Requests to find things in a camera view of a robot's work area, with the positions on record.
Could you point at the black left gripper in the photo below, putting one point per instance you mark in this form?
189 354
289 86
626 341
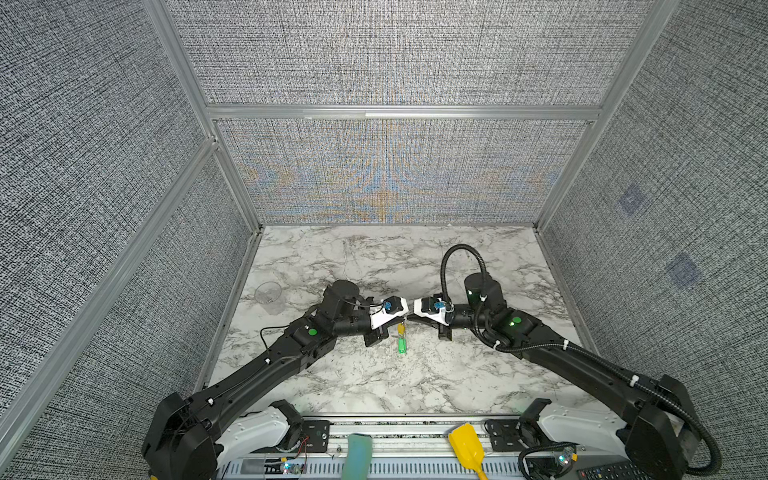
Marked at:
376 336

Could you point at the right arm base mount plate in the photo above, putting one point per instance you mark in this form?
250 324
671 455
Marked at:
512 434

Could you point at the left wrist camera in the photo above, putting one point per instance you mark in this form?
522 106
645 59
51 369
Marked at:
381 315

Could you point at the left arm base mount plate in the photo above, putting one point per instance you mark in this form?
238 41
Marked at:
312 436

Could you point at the black remote keyboard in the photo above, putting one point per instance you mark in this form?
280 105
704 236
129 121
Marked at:
625 470

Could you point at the yellow plastic scoop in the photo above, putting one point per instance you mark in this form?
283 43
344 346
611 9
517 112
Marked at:
468 449

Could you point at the teal green sponge block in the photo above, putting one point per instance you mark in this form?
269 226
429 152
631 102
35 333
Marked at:
359 456

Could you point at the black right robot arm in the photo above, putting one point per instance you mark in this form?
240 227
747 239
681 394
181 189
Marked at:
652 422

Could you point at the clear plastic cup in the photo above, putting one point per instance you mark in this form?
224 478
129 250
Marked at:
269 295

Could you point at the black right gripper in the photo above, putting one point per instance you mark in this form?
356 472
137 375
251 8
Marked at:
443 333

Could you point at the aluminium front rail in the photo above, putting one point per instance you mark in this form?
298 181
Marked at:
423 435

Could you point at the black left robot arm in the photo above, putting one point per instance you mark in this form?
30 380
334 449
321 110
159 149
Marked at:
194 437

